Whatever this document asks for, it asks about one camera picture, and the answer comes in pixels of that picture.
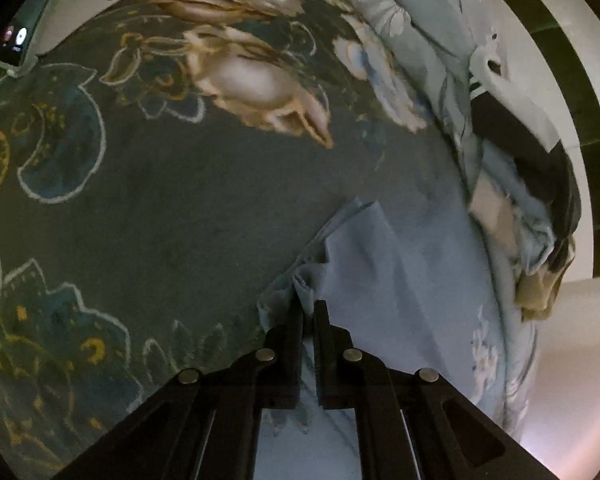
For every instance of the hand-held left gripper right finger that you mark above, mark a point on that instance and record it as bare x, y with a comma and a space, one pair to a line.
325, 350

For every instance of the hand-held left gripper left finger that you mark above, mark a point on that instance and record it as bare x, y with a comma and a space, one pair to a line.
292, 340

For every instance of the light blue floral quilt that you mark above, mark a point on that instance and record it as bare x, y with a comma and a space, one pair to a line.
500, 360

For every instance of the beige checked garment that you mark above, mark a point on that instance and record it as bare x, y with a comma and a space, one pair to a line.
535, 295

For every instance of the white wardrobe with black stripe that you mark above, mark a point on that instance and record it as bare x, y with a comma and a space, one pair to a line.
580, 335

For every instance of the dark garment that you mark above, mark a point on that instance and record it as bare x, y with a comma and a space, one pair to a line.
530, 160

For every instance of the flat daisy print pillow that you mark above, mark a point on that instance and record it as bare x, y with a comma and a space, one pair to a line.
430, 25

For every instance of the smartphone on white stand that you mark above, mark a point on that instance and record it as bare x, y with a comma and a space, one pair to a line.
65, 15

